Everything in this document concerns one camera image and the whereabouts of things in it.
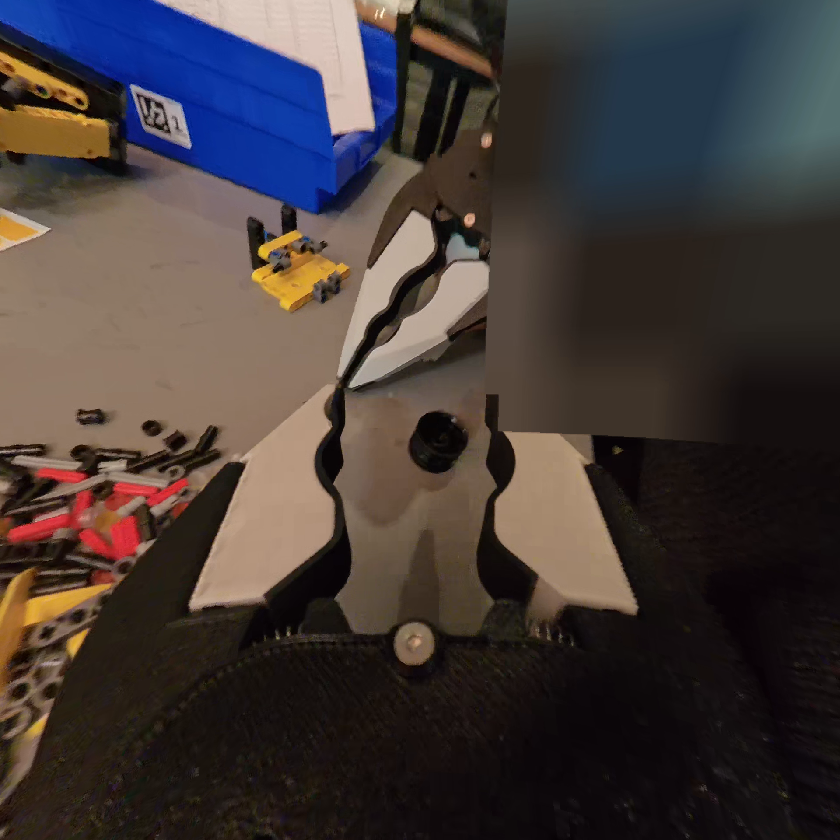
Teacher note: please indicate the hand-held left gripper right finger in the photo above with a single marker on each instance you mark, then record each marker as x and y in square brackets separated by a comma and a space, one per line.
[558, 525]

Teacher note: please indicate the wooden side table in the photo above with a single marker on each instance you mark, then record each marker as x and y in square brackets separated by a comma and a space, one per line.
[459, 59]

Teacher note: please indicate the small yellow toy assembly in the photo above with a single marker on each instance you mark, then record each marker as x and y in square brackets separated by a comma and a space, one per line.
[295, 275]

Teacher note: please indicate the pile of toy building parts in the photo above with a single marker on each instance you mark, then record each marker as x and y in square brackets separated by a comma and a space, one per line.
[72, 525]

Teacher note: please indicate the black toy wheel rim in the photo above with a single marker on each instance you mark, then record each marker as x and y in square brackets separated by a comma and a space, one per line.
[436, 443]

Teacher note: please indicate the blue plastic bin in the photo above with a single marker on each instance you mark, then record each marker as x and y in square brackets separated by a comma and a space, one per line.
[249, 111]

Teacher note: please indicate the small black toy connector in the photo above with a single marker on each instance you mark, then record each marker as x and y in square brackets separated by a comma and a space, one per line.
[90, 416]

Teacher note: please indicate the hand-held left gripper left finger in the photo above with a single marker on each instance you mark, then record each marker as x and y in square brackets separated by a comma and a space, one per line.
[275, 525]

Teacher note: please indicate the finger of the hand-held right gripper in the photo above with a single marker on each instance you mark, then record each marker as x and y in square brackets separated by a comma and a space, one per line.
[394, 262]
[420, 334]

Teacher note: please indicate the orange instruction sheet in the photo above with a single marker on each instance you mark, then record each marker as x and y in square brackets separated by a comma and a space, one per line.
[16, 229]

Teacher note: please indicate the yellow toy vehicle model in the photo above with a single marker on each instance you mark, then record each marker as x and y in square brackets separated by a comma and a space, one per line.
[52, 131]

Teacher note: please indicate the white paper sheet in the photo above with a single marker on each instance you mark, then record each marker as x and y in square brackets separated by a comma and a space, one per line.
[295, 46]

